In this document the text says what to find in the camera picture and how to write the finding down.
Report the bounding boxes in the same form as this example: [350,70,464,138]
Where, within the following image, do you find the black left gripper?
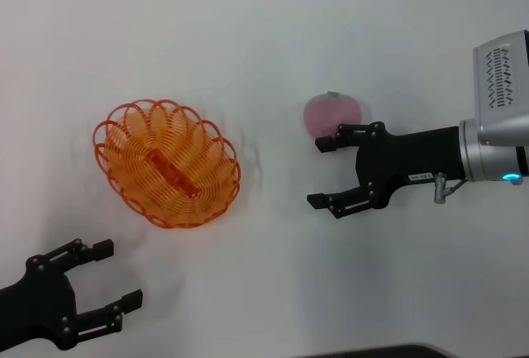
[0,237,145,352]

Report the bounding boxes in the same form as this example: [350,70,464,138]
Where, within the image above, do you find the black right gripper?
[306,120,467,221]

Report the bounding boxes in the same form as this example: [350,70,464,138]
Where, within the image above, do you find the pink peach with green stem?
[303,90,365,140]

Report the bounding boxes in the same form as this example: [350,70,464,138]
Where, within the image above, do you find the orange woven plastic basket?
[92,96,242,231]

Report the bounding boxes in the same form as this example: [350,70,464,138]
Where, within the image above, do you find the black robot torso part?
[288,343,458,358]

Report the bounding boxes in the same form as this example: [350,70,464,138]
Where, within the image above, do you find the silver gripper cable connector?
[431,171,470,206]

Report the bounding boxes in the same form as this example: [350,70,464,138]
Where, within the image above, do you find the silver vented wrist camera housing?
[472,29,529,147]

